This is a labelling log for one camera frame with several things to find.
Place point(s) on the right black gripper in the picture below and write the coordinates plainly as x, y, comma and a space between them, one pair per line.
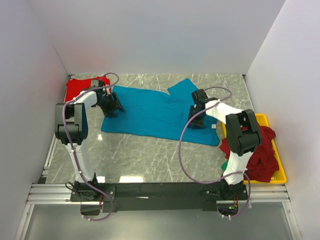
196, 113

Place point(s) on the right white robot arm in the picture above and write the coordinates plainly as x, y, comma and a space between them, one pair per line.
243, 133

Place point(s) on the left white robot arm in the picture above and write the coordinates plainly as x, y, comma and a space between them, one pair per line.
72, 128

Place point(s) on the blue t shirt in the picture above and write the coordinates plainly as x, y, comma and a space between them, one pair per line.
152, 113

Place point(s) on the folded red t shirt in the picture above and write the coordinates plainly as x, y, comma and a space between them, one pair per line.
75, 86

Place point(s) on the green t shirt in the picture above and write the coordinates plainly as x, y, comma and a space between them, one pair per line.
224, 165

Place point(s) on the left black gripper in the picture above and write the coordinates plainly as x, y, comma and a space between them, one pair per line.
110, 104

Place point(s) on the dark red t shirt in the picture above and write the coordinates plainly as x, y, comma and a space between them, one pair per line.
262, 164

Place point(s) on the black base beam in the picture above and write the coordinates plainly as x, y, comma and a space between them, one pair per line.
155, 196

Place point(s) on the aluminium frame rail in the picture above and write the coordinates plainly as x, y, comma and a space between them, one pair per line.
55, 194

